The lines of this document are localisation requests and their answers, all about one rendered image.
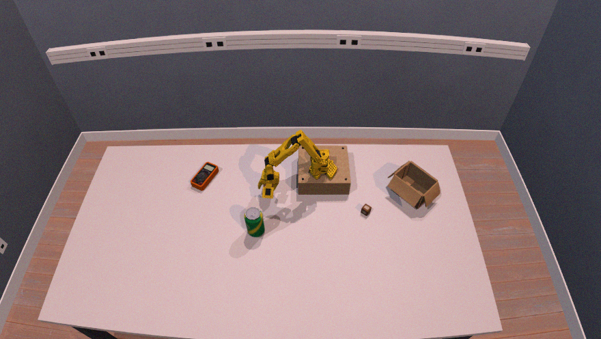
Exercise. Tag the green and yellow drink can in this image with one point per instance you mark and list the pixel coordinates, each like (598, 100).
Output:
(254, 222)

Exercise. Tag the orange pocket multimeter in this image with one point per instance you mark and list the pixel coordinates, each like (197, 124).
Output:
(204, 176)

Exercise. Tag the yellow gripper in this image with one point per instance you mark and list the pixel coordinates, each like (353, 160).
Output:
(268, 189)

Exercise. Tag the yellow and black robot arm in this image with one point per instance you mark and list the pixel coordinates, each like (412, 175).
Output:
(320, 162)

